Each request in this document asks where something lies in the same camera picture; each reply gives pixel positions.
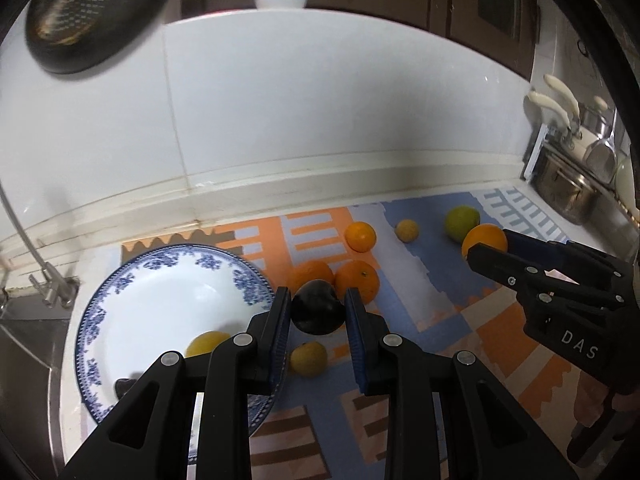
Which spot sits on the black hanging pan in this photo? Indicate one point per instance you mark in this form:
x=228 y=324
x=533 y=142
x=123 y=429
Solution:
x=95 y=10

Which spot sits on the green citrus fruit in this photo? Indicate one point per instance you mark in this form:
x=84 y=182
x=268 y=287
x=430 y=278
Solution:
x=461 y=221

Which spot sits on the orange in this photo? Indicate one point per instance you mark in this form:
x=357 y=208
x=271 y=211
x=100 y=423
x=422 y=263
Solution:
x=310 y=272
x=360 y=236
x=484 y=237
x=360 y=280

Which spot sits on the steel spatula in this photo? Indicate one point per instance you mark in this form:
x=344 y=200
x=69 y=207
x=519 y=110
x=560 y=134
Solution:
x=602 y=152

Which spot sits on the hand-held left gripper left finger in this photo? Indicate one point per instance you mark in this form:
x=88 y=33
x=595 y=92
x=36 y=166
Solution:
x=282 y=320

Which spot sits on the steel kitchen faucet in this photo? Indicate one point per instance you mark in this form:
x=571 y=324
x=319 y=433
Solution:
x=47 y=285

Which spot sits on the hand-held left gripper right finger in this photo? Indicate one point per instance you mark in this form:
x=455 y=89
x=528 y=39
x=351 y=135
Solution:
x=352 y=325

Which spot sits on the blue and white porcelain plate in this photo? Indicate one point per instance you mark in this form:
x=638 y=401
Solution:
x=150 y=305

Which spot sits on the stainless steel pot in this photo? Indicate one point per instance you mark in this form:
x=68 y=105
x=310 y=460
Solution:
x=565 y=185

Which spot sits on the small dark fruit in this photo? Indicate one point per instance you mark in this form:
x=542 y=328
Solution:
x=126 y=386

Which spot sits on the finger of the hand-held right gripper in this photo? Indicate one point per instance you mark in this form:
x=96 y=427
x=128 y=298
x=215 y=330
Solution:
x=522 y=243
x=500 y=265

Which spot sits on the patterned orange and blue mat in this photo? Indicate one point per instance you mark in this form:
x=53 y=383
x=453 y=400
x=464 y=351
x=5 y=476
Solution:
x=430 y=300

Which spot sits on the yellow pear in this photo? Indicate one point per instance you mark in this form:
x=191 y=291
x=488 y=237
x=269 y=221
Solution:
x=309 y=358

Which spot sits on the small yellow fruit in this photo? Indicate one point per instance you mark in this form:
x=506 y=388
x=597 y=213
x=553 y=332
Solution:
x=407 y=230

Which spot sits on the dark purple plum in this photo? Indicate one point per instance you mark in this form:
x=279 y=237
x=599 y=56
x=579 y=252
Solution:
x=317 y=310

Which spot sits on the white knife rack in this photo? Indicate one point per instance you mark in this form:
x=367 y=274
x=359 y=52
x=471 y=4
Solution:
x=536 y=152

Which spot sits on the yellow lemon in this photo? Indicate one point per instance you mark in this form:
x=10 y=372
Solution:
x=206 y=342

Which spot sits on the person's right hand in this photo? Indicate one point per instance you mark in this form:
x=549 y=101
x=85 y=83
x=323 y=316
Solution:
x=627 y=410

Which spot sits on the stainless steel sink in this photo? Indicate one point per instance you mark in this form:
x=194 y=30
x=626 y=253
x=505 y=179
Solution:
x=25 y=350

